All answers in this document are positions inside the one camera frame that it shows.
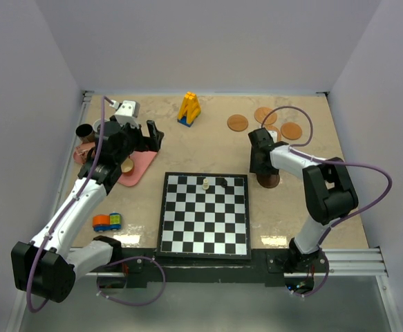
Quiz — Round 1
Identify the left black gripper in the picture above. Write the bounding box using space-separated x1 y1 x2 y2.
115 120 163 164

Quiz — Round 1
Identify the woven rattan coaster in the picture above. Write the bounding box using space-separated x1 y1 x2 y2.
265 125 282 142
254 107 277 125

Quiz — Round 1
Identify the light wooden coaster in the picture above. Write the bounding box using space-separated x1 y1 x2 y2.
281 122 303 140
227 114 249 132

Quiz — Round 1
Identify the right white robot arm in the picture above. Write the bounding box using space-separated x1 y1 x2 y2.
248 128 359 272

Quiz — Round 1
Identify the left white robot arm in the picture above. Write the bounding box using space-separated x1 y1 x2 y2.
11 120 164 303

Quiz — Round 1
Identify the orange cup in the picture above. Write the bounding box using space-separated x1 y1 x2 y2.
120 158 135 176

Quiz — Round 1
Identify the dark brown cup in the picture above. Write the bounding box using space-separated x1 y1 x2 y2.
75 124 95 144

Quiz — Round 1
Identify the pink plastic tray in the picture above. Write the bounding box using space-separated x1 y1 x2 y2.
73 142 157 187

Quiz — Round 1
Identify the yellow blue block structure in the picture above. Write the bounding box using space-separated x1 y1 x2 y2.
177 91 201 127

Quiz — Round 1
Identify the grey printed mug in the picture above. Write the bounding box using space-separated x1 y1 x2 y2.
93 119 102 133

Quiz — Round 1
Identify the white chess piece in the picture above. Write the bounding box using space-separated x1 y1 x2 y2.
202 178 209 191

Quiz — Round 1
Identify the orange blue toy car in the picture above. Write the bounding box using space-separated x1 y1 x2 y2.
92 212 122 232

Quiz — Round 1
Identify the black white chessboard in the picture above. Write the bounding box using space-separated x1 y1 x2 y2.
156 172 251 259

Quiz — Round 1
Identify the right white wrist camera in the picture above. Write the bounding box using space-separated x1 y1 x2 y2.
268 130 279 142

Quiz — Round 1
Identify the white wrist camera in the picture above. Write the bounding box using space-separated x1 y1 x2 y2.
113 100 140 128
268 130 279 142

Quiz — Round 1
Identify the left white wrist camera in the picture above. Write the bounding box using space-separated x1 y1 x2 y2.
113 100 140 128

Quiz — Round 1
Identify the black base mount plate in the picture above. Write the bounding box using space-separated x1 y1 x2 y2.
94 248 329 293

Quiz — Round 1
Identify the aluminium rail frame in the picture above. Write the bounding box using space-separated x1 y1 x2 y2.
324 248 388 277

